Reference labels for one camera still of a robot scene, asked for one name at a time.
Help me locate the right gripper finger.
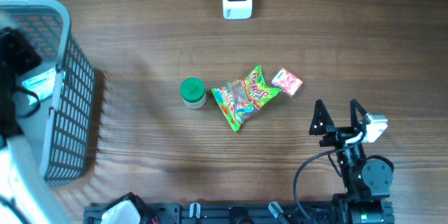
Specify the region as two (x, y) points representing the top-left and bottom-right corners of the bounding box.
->
(309, 99), (335, 135)
(350, 99), (367, 130)

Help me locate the mint wet wipes pack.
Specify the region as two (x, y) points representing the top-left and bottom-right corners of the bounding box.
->
(22, 68), (57, 105)

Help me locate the green Haribo candy bag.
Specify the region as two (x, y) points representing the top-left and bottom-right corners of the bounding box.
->
(211, 65), (281, 132)

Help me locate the green lid plastic jar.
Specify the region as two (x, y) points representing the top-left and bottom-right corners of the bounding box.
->
(180, 78), (207, 109)

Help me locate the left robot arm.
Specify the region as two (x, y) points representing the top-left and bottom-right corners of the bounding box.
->
(1, 26), (71, 223)

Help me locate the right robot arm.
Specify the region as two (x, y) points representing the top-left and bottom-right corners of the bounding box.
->
(309, 99), (394, 223)

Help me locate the grey plastic mesh basket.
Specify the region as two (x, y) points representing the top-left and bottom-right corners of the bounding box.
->
(1, 0), (96, 186)

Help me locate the left black camera cable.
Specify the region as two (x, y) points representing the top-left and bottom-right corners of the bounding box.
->
(10, 85), (42, 119)

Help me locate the black camera cable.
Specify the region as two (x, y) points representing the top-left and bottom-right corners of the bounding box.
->
(293, 129), (367, 222)
(10, 85), (42, 119)

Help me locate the right black camera cable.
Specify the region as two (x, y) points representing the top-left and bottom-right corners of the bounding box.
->
(293, 129), (367, 222)

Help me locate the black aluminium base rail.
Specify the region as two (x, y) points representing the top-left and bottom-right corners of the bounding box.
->
(83, 191), (396, 224)

